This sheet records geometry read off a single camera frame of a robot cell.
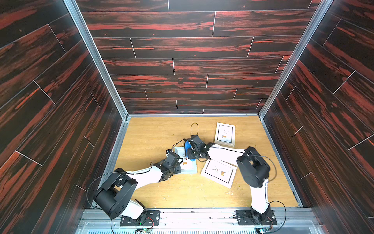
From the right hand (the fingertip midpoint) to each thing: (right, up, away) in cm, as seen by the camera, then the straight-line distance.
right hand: (191, 152), depth 97 cm
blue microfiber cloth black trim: (-3, +4, -2) cm, 5 cm away
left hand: (-8, -9, -5) cm, 13 cm away
